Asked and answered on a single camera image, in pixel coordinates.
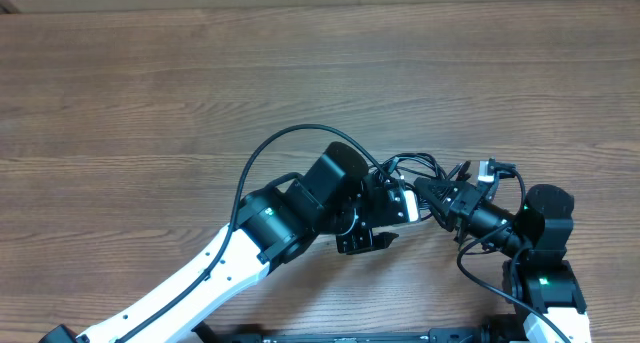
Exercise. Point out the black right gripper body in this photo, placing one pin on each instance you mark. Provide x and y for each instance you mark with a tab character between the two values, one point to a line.
476	221

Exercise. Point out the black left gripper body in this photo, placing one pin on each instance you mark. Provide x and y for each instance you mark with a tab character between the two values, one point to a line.
352	222

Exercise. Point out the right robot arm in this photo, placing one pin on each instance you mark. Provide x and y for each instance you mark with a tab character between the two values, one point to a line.
537	279

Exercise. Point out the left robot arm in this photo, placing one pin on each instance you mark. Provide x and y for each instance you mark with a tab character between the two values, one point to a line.
337	196

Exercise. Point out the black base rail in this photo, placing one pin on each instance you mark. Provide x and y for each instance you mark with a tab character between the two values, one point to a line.
360	337

